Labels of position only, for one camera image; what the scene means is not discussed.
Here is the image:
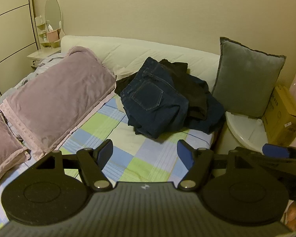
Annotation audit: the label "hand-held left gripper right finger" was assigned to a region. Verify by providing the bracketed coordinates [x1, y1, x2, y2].
[177, 139, 256, 192]

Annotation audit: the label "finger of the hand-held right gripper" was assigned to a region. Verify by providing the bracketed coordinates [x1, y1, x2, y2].
[251, 143, 296, 165]

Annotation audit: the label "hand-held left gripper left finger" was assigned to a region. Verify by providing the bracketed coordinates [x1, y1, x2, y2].
[36, 139, 114, 192]

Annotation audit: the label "dark blue jeans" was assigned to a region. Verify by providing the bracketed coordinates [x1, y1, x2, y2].
[120, 57, 190, 139]

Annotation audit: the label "person's right hand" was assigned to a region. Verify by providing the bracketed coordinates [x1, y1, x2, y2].
[285, 202, 296, 231]

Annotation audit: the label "bed with checkered sheet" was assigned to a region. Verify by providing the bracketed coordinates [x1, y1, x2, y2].
[0, 92, 221, 230]

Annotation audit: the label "cardboard box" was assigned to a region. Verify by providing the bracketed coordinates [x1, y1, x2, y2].
[261, 85, 296, 147]

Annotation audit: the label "white round side table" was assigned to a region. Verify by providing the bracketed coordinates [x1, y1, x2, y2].
[224, 111, 274, 153]

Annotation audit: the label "dark navy garment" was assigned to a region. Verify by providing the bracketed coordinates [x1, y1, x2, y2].
[187, 75, 226, 135]

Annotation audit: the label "black garment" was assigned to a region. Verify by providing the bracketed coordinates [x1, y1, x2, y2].
[114, 59, 213, 121]

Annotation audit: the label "purple pillow cover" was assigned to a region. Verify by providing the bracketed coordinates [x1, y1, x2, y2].
[4, 46, 117, 160]
[0, 105, 31, 185]

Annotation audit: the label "grey cushion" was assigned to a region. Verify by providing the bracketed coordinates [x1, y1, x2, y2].
[211, 37, 287, 118]

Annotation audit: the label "white vanity table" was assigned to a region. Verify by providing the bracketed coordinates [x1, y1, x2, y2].
[27, 47, 62, 68]

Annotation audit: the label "pink tissue box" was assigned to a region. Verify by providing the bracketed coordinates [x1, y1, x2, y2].
[47, 29, 60, 42]

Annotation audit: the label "small white tiered shelf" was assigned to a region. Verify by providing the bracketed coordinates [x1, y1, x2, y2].
[35, 15, 52, 48]

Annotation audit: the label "oval mirror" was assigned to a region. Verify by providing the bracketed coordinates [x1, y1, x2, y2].
[44, 0, 63, 36]

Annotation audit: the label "cream wardrobe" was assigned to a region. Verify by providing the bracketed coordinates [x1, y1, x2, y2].
[0, 0, 38, 99]

